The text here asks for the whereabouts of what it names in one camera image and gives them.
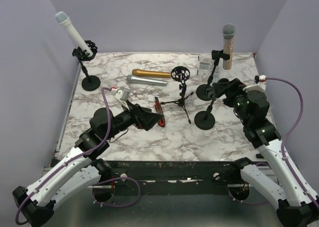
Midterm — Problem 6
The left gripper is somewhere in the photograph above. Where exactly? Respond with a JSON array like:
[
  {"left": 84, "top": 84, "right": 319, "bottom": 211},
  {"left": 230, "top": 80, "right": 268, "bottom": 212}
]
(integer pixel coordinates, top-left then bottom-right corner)
[{"left": 105, "top": 100, "right": 163, "bottom": 140}]

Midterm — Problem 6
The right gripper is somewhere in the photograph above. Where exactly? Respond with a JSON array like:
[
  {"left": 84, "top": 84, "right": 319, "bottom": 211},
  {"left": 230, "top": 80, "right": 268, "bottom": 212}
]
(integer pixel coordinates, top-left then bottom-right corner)
[{"left": 214, "top": 77, "right": 251, "bottom": 124}]

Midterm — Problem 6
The red black utility knife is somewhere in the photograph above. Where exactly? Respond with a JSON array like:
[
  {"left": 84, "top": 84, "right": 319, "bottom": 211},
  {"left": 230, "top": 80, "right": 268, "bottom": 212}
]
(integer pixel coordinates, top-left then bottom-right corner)
[{"left": 155, "top": 97, "right": 165, "bottom": 127}]

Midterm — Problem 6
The black round-base clip stand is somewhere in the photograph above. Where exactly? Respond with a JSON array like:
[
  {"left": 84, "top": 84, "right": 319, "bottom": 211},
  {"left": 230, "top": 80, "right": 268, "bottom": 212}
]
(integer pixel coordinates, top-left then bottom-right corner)
[{"left": 196, "top": 50, "right": 229, "bottom": 101}]

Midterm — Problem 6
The grey microphone silver head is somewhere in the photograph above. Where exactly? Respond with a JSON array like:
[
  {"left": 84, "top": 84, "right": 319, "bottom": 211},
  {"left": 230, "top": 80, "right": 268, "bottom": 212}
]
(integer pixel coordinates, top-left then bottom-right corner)
[{"left": 127, "top": 75, "right": 167, "bottom": 86}]

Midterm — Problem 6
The gold microphone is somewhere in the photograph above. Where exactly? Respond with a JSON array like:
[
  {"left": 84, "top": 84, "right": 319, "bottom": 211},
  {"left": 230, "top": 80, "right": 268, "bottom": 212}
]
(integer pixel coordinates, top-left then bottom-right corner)
[{"left": 132, "top": 69, "right": 171, "bottom": 78}]

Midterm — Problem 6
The black tripod shock-mount stand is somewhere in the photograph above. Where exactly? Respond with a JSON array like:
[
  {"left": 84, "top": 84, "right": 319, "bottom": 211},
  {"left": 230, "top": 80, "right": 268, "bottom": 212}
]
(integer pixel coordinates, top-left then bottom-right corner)
[{"left": 160, "top": 66, "right": 193, "bottom": 124}]

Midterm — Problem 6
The glitter microphone silver head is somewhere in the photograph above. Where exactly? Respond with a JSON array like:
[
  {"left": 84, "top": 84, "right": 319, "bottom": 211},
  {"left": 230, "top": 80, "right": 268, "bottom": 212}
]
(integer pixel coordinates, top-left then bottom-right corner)
[{"left": 222, "top": 24, "right": 235, "bottom": 70}]

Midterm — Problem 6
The white microphone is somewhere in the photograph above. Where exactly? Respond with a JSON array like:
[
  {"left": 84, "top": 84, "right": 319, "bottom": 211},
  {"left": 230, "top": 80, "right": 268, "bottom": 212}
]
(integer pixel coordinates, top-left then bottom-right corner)
[{"left": 55, "top": 11, "right": 93, "bottom": 57}]

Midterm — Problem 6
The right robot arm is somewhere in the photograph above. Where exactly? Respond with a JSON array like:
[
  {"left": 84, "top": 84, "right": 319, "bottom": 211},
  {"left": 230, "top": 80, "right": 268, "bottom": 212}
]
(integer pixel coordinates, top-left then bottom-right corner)
[{"left": 206, "top": 75, "right": 319, "bottom": 227}]

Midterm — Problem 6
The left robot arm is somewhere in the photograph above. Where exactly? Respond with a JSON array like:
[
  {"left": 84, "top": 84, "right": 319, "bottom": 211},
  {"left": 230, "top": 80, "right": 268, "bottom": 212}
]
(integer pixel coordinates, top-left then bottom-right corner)
[{"left": 12, "top": 101, "right": 163, "bottom": 227}]

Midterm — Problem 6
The clear plastic organizer box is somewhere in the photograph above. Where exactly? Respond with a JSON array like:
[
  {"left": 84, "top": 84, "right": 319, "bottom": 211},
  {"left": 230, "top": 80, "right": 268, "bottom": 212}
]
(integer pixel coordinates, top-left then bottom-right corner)
[{"left": 196, "top": 54, "right": 220, "bottom": 83}]

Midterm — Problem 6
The black hex key tool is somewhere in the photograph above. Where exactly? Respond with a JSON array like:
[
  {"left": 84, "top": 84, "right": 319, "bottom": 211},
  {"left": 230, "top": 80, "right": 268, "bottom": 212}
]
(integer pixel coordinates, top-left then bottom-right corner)
[{"left": 256, "top": 153, "right": 264, "bottom": 159}]

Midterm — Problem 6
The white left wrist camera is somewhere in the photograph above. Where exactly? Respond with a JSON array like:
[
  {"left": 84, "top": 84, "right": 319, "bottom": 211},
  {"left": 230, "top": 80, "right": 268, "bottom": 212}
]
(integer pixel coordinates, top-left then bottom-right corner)
[{"left": 110, "top": 87, "right": 131, "bottom": 108}]

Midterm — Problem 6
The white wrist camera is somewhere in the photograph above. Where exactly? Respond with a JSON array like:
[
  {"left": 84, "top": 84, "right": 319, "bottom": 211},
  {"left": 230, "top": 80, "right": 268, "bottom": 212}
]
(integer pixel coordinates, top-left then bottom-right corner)
[
  {"left": 243, "top": 75, "right": 266, "bottom": 93},
  {"left": 110, "top": 87, "right": 131, "bottom": 108}
]

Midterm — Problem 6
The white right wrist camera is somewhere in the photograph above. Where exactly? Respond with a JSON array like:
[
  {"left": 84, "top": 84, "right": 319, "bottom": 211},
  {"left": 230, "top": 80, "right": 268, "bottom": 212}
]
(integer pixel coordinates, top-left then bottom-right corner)
[{"left": 243, "top": 75, "right": 266, "bottom": 93}]

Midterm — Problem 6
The black shock-mount stand left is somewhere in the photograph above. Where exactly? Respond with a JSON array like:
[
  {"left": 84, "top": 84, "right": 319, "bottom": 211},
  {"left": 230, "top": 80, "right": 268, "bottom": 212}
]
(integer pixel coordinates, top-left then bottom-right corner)
[{"left": 72, "top": 39, "right": 101, "bottom": 91}]

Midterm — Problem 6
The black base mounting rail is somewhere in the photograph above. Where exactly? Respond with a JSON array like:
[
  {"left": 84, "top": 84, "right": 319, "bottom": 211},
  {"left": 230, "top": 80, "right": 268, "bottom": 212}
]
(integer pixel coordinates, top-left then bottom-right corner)
[{"left": 51, "top": 158, "right": 280, "bottom": 197}]

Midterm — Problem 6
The aluminium extrusion rail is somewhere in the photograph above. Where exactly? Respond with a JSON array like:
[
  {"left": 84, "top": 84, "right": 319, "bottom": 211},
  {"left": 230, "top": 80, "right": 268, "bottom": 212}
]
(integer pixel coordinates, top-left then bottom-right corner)
[{"left": 259, "top": 166, "right": 294, "bottom": 178}]

